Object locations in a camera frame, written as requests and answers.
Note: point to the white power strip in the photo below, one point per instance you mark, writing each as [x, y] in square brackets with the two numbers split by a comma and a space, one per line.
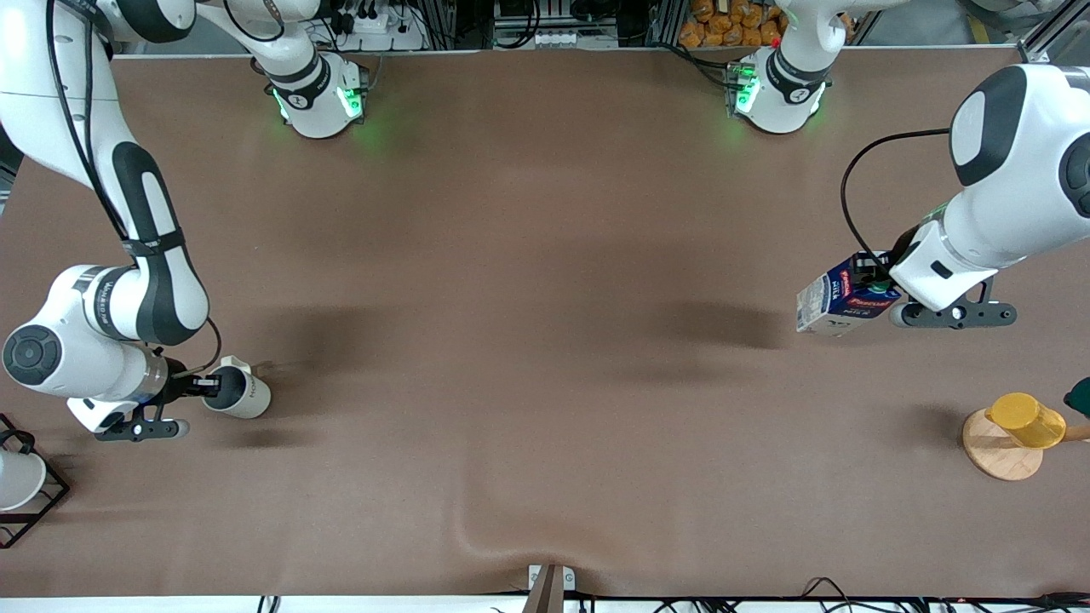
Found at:
[383, 30]

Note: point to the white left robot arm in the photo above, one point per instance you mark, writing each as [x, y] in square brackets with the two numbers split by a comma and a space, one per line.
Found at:
[1022, 204]

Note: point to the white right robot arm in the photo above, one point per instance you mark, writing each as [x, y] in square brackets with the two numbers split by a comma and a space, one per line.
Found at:
[153, 281]

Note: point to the blue milk carton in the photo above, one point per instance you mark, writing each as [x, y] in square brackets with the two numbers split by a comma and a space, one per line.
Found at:
[839, 306]

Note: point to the orange snack bags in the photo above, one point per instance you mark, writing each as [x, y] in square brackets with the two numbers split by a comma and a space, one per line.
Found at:
[724, 25]

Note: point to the metal table clamp bracket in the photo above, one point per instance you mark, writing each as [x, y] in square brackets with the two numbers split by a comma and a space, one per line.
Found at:
[549, 587]

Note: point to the round wooden mug stand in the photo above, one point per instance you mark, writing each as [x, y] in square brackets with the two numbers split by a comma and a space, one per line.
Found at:
[996, 455]

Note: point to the cream ribbed mug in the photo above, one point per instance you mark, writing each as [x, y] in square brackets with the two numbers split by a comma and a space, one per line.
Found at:
[251, 398]

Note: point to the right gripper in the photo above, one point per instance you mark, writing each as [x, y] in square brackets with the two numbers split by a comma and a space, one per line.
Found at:
[176, 385]

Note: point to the brown table cloth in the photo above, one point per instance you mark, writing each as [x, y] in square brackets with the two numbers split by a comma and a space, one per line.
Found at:
[511, 213]

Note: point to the white cup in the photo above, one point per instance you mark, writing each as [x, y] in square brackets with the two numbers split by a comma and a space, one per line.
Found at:
[17, 481]

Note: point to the yellow cup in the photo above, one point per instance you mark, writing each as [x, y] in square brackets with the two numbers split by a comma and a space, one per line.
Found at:
[1026, 419]

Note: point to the dark green object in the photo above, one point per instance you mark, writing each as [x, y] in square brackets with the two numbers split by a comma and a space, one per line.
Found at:
[1080, 398]

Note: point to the aluminium frame profile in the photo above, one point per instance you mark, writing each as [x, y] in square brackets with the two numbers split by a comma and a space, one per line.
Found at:
[1035, 47]

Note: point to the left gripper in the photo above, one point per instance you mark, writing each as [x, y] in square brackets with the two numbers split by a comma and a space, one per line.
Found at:
[897, 255]

